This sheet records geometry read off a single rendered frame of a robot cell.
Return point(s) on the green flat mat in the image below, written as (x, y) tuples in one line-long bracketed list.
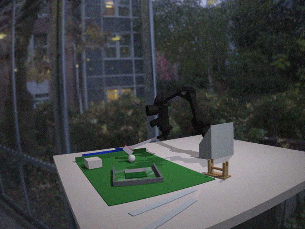
[(176, 177)]

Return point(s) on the white golf ball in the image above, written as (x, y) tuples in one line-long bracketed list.
[(131, 158)]

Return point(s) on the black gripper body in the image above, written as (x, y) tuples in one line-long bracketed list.
[(164, 119)]

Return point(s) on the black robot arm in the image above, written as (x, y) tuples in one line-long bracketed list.
[(199, 123)]

